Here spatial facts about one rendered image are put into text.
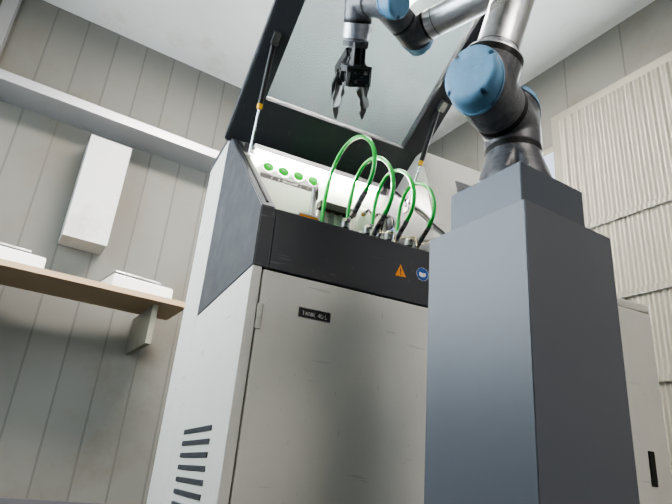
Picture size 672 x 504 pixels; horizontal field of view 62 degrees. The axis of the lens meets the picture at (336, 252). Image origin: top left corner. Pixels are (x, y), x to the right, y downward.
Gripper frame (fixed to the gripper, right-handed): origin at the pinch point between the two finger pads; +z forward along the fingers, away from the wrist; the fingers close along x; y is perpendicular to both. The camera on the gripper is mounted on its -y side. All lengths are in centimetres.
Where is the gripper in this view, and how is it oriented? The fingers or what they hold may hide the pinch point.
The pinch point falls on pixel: (348, 114)
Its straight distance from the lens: 165.9
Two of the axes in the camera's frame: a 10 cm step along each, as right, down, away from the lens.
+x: 9.6, -0.4, 2.7
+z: -0.7, 9.2, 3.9
